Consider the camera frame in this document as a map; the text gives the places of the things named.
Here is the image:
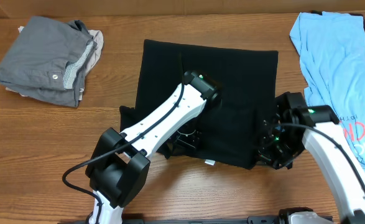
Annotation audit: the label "black t-shirt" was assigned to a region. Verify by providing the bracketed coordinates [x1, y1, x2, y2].
[119, 40, 278, 169]

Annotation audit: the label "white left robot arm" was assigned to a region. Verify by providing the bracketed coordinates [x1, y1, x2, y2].
[85, 72, 220, 223]

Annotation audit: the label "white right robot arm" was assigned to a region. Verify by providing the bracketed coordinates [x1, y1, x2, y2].
[254, 92, 365, 223]

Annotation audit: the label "light blue printed t-shirt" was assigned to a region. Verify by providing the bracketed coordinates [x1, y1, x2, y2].
[290, 12, 365, 171]

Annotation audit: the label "folded grey shorts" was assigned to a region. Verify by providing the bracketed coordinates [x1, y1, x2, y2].
[0, 16, 96, 108]

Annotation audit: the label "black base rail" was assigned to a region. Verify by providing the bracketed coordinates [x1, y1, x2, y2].
[57, 215, 334, 224]

